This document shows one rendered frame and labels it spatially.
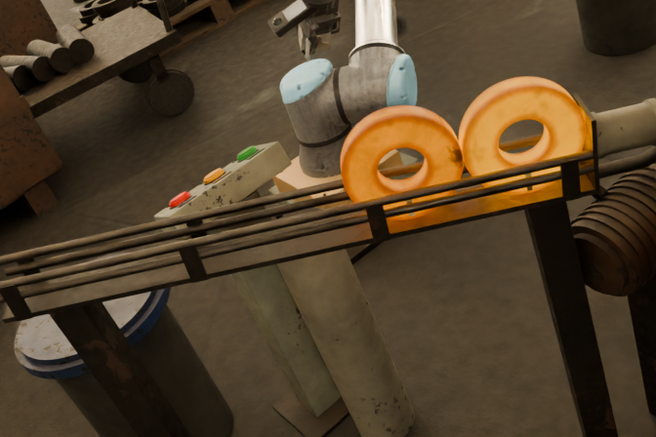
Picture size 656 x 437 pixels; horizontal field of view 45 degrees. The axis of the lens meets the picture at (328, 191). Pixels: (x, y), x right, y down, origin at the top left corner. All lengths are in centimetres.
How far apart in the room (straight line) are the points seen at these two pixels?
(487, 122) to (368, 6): 120
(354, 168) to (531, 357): 83
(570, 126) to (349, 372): 68
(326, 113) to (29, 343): 91
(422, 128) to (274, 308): 67
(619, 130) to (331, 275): 55
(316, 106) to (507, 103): 110
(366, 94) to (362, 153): 101
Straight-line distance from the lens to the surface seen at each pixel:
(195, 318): 217
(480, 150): 101
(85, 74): 322
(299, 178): 215
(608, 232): 113
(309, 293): 136
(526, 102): 99
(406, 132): 98
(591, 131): 101
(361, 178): 100
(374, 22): 211
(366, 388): 153
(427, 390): 171
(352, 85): 200
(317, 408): 173
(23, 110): 301
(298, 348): 162
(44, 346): 159
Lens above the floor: 125
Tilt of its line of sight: 31 degrees down
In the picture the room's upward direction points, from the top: 23 degrees counter-clockwise
